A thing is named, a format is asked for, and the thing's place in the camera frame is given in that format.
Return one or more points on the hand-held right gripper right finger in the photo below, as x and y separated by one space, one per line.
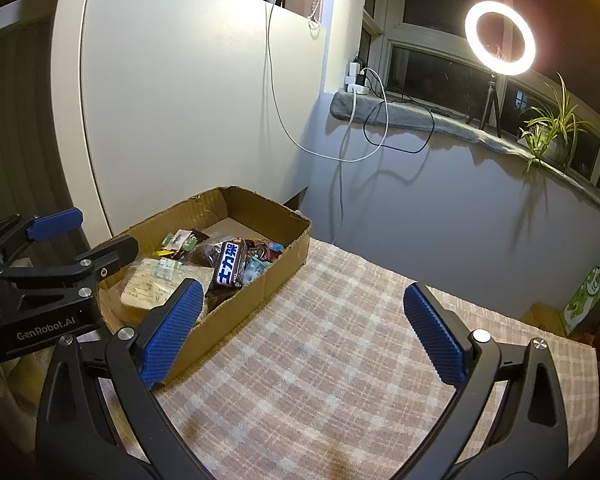
435 330

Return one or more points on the clear packet of bread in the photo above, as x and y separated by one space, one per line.
140 285

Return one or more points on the checked pink blanket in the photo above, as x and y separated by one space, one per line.
330 360

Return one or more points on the white cabinet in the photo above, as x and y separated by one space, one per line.
180 110

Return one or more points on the white window frame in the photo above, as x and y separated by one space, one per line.
385 20

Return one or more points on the small white candy packet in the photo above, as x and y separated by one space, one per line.
181 236

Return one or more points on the light blue candy packet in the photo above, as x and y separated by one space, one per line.
254 267

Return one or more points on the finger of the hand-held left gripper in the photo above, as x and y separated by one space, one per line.
55 222
110 255

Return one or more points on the small brown cardboard box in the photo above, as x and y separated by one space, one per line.
540 317

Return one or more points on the light green candy packet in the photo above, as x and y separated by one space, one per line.
169 241

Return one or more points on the grey windowsill cloth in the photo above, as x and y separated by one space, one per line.
405 115

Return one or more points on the yellow snack packet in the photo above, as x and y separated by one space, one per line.
157 254

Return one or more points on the dark chocolate bar white print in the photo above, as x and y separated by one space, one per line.
227 265

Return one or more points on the black tripod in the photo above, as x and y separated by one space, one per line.
490 105

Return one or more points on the green paper bag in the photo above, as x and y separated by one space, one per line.
587 295

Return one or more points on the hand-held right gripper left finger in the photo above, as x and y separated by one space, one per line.
172 330

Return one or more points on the clear bag of dark dates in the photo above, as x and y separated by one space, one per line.
205 255

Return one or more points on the white wall charger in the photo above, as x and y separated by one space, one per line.
355 77

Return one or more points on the potted spider plant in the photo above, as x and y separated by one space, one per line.
550 130

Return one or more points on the dark green snack packet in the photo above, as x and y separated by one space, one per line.
190 245

